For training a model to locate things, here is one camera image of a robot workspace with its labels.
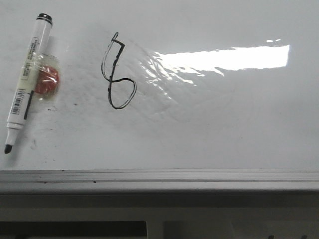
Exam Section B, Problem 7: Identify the white whiteboard with aluminium frame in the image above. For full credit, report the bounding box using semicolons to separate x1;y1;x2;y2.
0;0;319;195

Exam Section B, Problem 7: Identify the white black whiteboard marker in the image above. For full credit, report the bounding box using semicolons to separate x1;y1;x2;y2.
4;13;53;154

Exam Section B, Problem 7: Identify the grey cabinet below whiteboard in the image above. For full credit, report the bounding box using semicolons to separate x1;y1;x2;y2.
0;193;319;239

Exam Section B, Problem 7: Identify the red round magnet with tape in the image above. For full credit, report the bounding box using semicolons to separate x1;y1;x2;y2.
34;54;61;101

